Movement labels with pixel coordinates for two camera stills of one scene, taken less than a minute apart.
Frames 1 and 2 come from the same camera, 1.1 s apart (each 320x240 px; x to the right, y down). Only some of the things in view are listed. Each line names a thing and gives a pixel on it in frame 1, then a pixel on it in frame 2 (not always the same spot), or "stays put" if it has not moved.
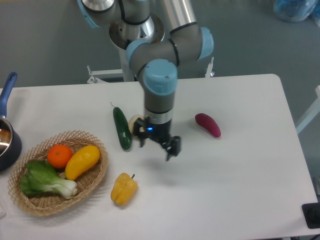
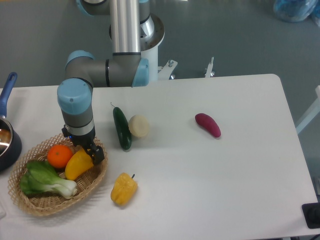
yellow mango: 82,160 stays put
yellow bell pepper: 124,189 stays put
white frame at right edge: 313,111 stays put
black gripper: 160,132 → 86,141
